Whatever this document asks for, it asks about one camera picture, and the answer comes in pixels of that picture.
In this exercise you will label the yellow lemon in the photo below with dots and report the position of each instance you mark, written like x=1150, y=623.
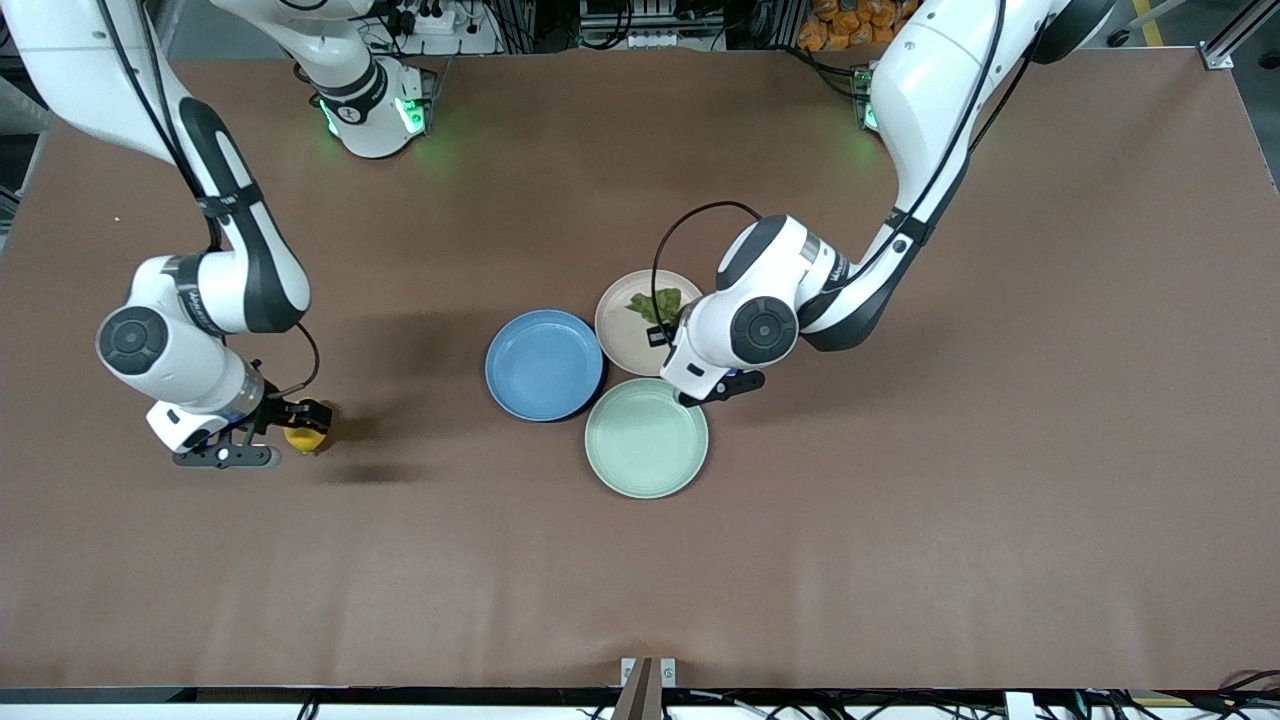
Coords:
x=305, y=441

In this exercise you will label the green lettuce leaf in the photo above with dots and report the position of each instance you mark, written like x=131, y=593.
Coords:
x=662, y=302

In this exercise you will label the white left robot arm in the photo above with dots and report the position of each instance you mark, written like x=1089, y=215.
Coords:
x=930, y=100

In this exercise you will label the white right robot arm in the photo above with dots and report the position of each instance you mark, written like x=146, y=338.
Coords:
x=250, y=280

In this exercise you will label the beige plate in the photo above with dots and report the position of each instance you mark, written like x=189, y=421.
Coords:
x=625, y=345

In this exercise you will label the pale green plate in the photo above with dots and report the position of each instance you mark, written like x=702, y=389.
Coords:
x=646, y=438

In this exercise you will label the blue plate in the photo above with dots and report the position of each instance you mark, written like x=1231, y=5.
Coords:
x=543, y=365

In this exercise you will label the brown table cover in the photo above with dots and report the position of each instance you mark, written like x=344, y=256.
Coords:
x=640, y=580

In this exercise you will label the white socket strip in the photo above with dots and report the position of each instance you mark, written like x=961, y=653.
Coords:
x=655, y=40

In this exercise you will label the white power strip with plugs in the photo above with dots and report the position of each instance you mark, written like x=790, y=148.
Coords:
x=460, y=40

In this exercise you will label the bag of oranges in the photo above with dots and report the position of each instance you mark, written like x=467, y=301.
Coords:
x=850, y=25

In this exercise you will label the silver mounting bracket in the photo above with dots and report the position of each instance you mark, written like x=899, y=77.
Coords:
x=668, y=672

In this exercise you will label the grey camera pole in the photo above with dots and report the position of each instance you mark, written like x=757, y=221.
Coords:
x=640, y=695

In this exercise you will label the silver corner bracket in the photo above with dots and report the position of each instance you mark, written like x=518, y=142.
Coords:
x=1217, y=57

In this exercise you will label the aluminium frame profile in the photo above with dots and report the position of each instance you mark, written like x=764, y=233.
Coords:
x=1250, y=25

